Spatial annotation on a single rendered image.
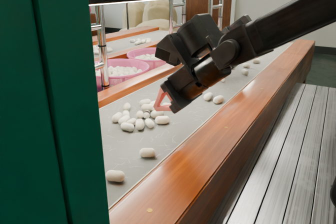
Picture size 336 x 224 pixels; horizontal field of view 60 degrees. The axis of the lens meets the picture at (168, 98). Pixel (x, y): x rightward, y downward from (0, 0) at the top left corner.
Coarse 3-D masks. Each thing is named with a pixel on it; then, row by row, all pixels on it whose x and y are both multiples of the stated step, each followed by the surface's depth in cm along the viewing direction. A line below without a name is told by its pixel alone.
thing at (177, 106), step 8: (192, 72) 57; (168, 88) 58; (184, 88) 58; (192, 88) 58; (200, 88) 57; (176, 96) 58; (184, 96) 59; (192, 96) 60; (176, 104) 58; (184, 104) 59
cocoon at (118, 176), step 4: (108, 172) 53; (112, 172) 53; (116, 172) 53; (120, 172) 53; (108, 176) 53; (112, 176) 53; (116, 176) 52; (120, 176) 53; (124, 176) 53; (108, 180) 53; (112, 180) 53; (116, 180) 53; (120, 180) 53
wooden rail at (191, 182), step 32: (288, 64) 121; (256, 96) 87; (224, 128) 68; (256, 128) 75; (192, 160) 56; (224, 160) 56; (128, 192) 50; (160, 192) 47; (192, 192) 47; (224, 192) 60
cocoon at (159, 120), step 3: (156, 117) 75; (159, 117) 74; (162, 117) 74; (165, 117) 75; (168, 117) 75; (156, 120) 74; (159, 120) 74; (162, 120) 74; (165, 120) 74; (168, 120) 75; (159, 123) 75; (162, 123) 75; (165, 123) 75
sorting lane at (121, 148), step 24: (240, 72) 119; (144, 96) 94; (144, 120) 77; (192, 120) 77; (120, 144) 66; (144, 144) 66; (168, 144) 66; (120, 168) 57; (144, 168) 57; (120, 192) 51
